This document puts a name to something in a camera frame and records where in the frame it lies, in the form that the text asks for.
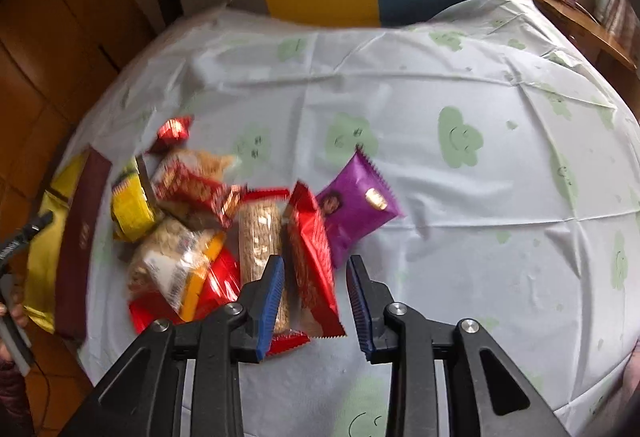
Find yellow snack packet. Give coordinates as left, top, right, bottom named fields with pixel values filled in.
left=111, top=155, right=164, bottom=243

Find clear oat bar packet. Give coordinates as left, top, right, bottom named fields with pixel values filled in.
left=238, top=188, right=310, bottom=357

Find purple snack packet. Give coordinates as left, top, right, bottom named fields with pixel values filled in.
left=316, top=148, right=402, bottom=269

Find person left hand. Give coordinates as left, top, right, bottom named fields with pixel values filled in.
left=0, top=291, right=30, bottom=363

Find wooden cabinet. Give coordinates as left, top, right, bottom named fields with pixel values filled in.
left=0, top=0, right=156, bottom=198

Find wooden side table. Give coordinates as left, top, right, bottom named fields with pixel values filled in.
left=533, top=0, right=637, bottom=91

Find red cake snack packet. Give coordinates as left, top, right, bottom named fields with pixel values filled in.
left=285, top=181, right=346, bottom=339

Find red beige biscuit packet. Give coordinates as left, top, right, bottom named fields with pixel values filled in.
left=151, top=149, right=246, bottom=230

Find red orange clear snack packet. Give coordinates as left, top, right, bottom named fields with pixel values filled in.
left=127, top=218, right=241, bottom=334

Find small red candy packet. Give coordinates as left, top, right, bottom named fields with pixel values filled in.
left=148, top=115, right=193, bottom=154

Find gold tin box maroon rim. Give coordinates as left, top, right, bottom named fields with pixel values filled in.
left=24, top=145, right=112, bottom=343

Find white tablecloth green smileys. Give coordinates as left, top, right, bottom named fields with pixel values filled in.
left=65, top=0, right=639, bottom=436

